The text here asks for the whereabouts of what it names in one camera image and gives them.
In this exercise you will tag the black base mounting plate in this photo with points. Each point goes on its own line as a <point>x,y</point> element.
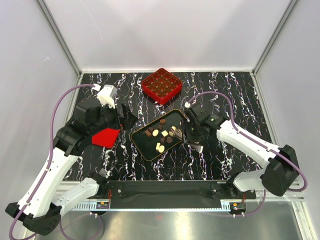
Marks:
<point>173,193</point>

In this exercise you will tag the white square chocolate bottom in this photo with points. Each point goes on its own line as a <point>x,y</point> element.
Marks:
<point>158,146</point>

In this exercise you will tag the red box lid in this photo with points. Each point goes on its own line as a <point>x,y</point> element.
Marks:
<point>105,138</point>

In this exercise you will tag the round milk chocolate top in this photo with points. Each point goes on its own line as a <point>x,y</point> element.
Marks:
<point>163,121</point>

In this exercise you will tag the right electronics board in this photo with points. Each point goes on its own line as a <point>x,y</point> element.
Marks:
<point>238,206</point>

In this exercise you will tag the dark teardrop chocolate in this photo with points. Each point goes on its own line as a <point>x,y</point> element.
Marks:
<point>169,140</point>

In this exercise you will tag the white oval chocolate left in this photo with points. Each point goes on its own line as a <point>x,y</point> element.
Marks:
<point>155,132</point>

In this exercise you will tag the black gold-rimmed tray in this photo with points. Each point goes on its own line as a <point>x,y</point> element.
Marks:
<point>146,146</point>

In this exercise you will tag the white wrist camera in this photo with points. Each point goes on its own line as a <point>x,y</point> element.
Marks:
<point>106,96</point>
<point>187,105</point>

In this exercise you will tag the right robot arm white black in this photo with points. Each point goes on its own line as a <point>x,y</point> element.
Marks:
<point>279,165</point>

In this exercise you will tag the milk rectangular chocolate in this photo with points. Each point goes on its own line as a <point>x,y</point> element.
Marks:
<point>148,133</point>

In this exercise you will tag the electronics board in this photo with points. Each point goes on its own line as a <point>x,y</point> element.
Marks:
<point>102,205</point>
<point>238,206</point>

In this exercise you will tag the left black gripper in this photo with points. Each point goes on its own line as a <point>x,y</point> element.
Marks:
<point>129,119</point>

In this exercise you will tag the white oval chocolate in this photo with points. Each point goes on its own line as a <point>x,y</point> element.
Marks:
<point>155,132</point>
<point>161,149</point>

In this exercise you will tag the dark heart chocolate left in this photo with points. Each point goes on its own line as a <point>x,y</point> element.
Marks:
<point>151,129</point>

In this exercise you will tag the white square chocolate centre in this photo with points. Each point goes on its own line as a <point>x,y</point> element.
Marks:
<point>164,133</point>

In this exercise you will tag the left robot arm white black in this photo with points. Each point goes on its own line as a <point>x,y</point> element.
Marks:
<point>40,211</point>

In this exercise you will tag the aluminium frame rail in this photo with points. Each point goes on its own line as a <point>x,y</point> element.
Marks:
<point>218,207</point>

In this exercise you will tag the red compartment chocolate box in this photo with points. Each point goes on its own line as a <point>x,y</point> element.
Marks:
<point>162,86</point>

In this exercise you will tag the white oval chocolate bottom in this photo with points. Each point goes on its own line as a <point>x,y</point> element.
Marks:
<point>161,149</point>

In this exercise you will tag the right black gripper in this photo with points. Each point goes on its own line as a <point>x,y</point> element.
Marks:
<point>186,135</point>

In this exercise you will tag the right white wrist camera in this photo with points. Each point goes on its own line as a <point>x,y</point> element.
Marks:
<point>187,105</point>

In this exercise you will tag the white square chocolate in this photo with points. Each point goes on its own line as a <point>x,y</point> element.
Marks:
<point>164,133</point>
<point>158,146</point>

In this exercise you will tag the left electronics board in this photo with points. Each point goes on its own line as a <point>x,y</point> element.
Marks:
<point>102,205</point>

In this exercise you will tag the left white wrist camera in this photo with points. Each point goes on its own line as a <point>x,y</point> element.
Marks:
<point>106,96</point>

